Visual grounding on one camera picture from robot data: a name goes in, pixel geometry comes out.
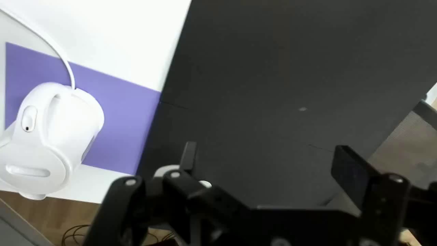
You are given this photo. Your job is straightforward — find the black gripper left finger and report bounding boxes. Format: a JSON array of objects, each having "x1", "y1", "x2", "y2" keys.
[{"x1": 83, "y1": 140, "x2": 219, "y2": 246}]

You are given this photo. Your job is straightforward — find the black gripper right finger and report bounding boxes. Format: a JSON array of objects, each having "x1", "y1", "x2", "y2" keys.
[{"x1": 330, "y1": 143, "x2": 437, "y2": 246}]

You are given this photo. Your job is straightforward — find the white electric kettle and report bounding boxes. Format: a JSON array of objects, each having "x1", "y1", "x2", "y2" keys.
[{"x1": 0, "y1": 80, "x2": 106, "y2": 200}]

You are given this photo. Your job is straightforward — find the purple mat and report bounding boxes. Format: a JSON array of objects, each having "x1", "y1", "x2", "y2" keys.
[{"x1": 3, "y1": 40, "x2": 162, "y2": 176}]

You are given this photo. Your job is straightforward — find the grey box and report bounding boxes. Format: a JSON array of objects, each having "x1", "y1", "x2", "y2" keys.
[{"x1": 0, "y1": 198, "x2": 53, "y2": 246}]

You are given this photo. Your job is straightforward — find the thin black floor cable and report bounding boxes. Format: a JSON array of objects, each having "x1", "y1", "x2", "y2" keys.
[{"x1": 61, "y1": 222, "x2": 94, "y2": 246}]

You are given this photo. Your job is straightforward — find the white power cable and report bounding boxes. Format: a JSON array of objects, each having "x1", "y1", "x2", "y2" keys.
[{"x1": 0, "y1": 8, "x2": 77, "y2": 91}]

